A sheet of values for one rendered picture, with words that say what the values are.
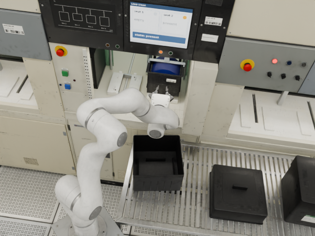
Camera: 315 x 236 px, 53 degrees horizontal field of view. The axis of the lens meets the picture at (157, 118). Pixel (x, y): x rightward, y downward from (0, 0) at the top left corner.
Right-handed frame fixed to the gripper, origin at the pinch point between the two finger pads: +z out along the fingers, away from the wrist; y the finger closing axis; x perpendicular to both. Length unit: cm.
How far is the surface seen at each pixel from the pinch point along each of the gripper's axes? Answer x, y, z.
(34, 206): -119, -90, -25
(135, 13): 43.9, -15.7, 1.8
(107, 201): -119, -35, -13
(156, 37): 32.5, -5.5, 1.8
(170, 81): -12.5, 4.0, 21.6
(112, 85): -29, -35, 29
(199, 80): 13.0, 18.8, -3.3
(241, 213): -33, 50, -50
